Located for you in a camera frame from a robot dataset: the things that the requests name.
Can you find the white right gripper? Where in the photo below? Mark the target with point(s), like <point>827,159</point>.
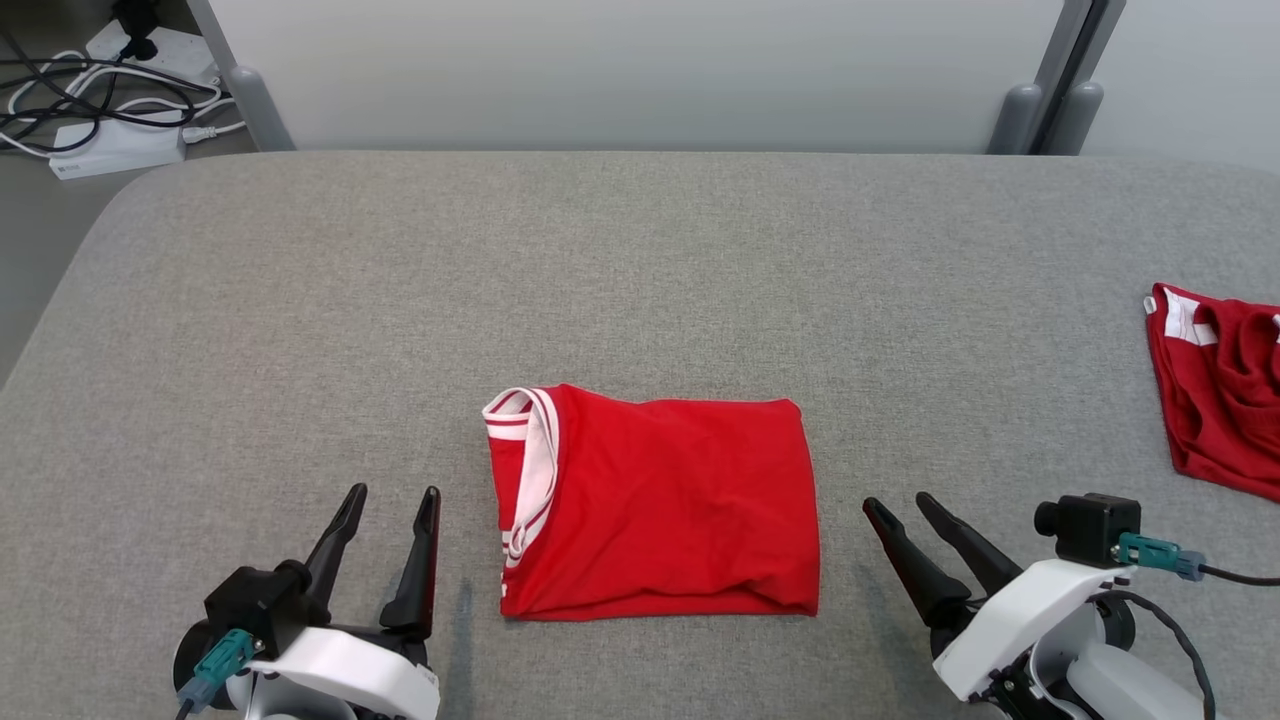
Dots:
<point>1010,625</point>

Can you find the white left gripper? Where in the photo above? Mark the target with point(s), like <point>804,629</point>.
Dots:
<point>350,670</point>

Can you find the red basketball jersey white trim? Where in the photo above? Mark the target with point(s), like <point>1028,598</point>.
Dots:
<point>680,500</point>

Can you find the red shorts with white stripe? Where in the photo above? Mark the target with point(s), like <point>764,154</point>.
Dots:
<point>1230,400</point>

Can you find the white partition panel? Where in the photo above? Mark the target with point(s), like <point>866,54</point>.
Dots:
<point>1200,70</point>
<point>620,70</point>

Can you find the black power plug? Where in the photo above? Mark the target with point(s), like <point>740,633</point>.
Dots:
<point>135,20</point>

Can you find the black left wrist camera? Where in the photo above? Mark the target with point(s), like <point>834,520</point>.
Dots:
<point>260,605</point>

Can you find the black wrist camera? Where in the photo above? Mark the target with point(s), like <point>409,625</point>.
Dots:
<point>260,605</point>
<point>1095,528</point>

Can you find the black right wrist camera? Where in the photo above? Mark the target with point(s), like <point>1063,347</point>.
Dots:
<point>1095,528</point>

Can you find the teal left camera connector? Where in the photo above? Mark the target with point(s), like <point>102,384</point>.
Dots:
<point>222,660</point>

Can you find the teal camera connector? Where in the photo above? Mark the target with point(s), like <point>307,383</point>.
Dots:
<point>1150,552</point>
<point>222,660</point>

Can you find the teal right camera connector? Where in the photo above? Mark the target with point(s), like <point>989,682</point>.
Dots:
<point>1150,552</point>

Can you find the grey partition post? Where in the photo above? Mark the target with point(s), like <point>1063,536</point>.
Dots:
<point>262,110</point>
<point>1012,125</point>
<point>1075,120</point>

